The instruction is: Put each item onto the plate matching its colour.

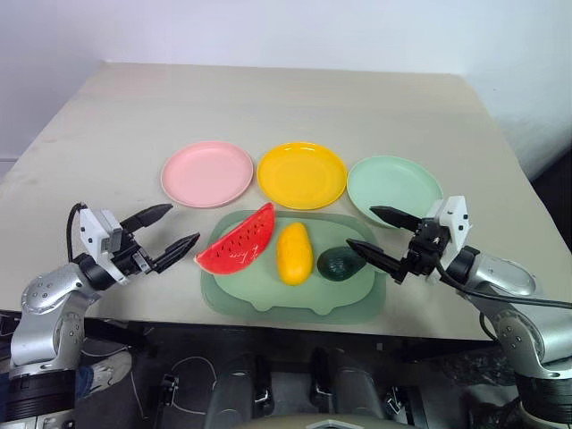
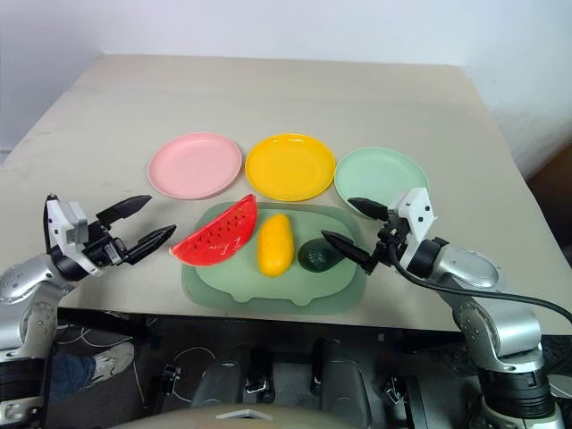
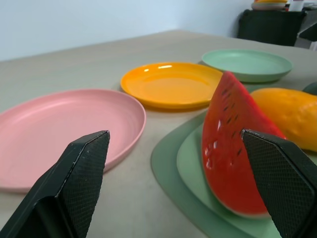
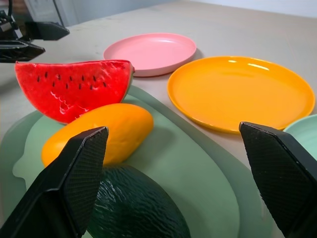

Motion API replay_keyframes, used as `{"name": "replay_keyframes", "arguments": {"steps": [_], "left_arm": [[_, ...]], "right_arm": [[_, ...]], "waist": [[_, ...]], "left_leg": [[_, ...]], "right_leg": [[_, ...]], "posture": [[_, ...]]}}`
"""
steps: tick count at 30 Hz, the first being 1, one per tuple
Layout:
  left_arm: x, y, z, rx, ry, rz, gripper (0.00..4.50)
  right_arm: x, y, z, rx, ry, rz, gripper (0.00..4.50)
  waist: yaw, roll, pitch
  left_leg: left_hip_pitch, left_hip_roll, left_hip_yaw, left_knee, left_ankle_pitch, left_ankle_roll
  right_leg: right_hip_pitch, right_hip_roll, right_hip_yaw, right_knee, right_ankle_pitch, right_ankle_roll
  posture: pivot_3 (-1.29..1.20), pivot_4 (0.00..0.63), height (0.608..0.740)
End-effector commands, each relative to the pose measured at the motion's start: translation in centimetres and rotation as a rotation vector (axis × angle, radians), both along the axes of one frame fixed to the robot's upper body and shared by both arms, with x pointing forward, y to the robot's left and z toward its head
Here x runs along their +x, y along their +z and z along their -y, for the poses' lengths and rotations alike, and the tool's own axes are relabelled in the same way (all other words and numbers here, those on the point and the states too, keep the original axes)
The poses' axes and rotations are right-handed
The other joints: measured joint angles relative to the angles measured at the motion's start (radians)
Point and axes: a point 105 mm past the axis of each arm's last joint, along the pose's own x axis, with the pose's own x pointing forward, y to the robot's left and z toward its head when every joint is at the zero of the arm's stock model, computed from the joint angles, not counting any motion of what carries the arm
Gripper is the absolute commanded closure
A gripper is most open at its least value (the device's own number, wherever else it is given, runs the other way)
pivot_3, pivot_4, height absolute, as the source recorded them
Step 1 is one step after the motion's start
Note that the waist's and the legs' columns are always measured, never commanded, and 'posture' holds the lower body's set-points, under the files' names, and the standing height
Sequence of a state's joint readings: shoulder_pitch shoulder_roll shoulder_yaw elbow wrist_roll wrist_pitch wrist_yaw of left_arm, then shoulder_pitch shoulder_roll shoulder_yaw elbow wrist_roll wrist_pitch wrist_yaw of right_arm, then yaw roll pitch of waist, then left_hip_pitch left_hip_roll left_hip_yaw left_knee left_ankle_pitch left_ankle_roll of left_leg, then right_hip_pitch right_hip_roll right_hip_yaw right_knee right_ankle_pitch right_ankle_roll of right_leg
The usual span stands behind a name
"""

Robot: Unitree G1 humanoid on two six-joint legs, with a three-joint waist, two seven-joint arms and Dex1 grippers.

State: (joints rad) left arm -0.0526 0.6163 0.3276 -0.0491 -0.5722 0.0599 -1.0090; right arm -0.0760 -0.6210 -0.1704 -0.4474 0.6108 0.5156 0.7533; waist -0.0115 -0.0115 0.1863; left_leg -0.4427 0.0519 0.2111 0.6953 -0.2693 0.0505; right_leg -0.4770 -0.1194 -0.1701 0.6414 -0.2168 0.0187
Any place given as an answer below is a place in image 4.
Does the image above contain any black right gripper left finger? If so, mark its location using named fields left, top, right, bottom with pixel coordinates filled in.
left=0, top=126, right=109, bottom=238

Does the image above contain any dark green avocado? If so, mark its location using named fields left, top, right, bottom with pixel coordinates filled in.
left=86, top=164, right=192, bottom=238

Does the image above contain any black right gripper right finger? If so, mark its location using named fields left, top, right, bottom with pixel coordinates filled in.
left=239, top=121, right=317, bottom=238

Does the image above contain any light green plate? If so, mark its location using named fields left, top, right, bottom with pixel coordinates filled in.
left=283, top=114, right=317, bottom=161

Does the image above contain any light green tray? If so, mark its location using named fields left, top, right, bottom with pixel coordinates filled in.
left=0, top=85, right=277, bottom=238

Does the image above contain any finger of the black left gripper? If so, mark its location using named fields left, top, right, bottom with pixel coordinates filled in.
left=0, top=39, right=46, bottom=63
left=24, top=21, right=70, bottom=41

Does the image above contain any pink plate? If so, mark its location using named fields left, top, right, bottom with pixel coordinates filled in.
left=103, top=32, right=198, bottom=77

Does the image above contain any orange mango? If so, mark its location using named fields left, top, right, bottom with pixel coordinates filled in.
left=41, top=103, right=155, bottom=168

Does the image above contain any red watermelon slice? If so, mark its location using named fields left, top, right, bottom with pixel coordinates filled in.
left=14, top=59, right=136, bottom=125

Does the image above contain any orange plate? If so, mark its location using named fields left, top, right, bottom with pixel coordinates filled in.
left=167, top=56, right=316, bottom=135

